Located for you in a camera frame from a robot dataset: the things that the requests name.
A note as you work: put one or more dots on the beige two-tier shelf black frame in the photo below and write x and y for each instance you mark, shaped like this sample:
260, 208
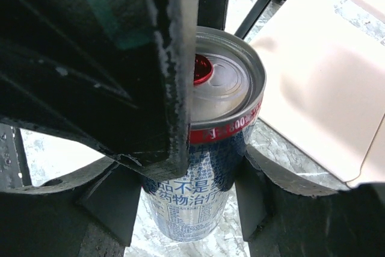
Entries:
324, 99

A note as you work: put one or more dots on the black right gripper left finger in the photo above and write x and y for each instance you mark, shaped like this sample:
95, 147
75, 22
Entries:
89, 212

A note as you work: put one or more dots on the silver blue energy drink can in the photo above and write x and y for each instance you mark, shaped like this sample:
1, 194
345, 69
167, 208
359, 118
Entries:
229, 81

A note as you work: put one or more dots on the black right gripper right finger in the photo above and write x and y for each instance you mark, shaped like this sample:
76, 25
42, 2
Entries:
283, 214

